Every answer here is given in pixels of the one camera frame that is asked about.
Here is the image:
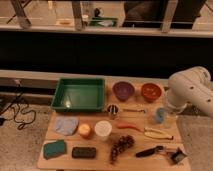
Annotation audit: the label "green plastic tray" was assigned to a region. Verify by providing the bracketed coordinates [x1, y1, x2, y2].
[51, 78, 105, 112]

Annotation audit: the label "purple bowl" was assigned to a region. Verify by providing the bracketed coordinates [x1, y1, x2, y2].
[112, 81, 135, 101]

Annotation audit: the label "red bowl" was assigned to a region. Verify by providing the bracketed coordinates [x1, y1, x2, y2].
[141, 83, 162, 103]

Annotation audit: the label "yellow handled tongs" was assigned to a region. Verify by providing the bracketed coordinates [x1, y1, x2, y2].
[144, 127, 173, 140]

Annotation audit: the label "black cable on floor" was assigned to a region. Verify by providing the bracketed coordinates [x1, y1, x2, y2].
[0, 79, 37, 131]

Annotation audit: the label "black handled brush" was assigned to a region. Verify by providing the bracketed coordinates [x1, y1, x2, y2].
[135, 146, 169, 158]

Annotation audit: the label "orange fruit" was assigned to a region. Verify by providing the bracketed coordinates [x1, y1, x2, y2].
[78, 124, 92, 138]

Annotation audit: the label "black brush block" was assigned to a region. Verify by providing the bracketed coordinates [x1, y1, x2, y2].
[72, 147, 96, 158]

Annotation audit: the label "bunch of dark grapes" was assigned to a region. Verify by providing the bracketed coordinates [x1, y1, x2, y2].
[110, 135, 135, 164]

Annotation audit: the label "light blue cloth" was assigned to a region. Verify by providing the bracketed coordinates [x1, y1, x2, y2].
[53, 117, 79, 136]

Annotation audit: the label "green box on shelf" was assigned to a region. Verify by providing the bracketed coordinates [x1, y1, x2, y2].
[89, 17, 117, 27]

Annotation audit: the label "black small dustpan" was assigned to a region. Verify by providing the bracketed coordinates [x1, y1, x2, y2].
[170, 148, 187, 164]

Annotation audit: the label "small metal cup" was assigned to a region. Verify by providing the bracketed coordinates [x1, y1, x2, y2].
[107, 105, 119, 120]

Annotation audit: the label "blue cup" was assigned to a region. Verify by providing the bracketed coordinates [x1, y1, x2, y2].
[154, 107, 166, 124]

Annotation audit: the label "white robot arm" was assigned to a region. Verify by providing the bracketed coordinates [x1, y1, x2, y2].
[163, 66, 213, 128]

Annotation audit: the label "green sponge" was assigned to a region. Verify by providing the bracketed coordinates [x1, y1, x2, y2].
[43, 140, 66, 159]

